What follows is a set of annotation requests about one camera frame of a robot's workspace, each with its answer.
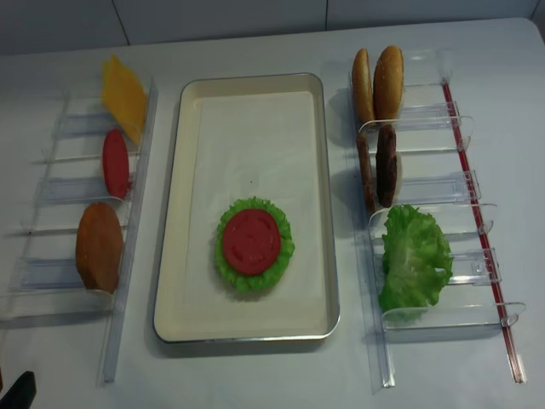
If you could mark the brown meat patty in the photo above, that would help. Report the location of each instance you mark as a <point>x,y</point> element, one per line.
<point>366,173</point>
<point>386,165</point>

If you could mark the tomato slice on tray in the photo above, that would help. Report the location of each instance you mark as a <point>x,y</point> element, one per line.
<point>251,241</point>

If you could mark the lettuce leaf on tray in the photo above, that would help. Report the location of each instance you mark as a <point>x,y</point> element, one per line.
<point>268,279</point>

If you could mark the lettuce leaf in rack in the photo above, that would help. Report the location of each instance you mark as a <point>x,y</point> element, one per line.
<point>417,261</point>

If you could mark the red tomato slice in rack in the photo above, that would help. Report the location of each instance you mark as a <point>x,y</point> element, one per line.
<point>115,164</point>

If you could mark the yellow cheese slice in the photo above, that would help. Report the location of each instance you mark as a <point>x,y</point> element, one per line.
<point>124,97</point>

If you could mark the cream metal tray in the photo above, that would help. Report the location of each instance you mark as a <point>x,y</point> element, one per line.
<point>238,139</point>

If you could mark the white round slice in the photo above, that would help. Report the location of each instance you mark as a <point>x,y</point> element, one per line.
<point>399,176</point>

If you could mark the left bun half right rack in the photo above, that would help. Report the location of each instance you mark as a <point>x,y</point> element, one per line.
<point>362,87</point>

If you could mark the right clear acrylic rack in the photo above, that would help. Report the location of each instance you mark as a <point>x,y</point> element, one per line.
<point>433,138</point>

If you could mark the clear acrylic rack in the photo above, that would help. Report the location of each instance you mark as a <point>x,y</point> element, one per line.
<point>44,283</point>
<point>433,138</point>

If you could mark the brown bun half left rack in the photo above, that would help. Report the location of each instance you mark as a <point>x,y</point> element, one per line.
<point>99,246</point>

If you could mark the left clear acrylic rack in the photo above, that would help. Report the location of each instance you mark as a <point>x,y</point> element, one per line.
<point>44,283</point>

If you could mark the black object bottom left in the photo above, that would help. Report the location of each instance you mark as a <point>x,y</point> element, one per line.
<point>21,394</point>

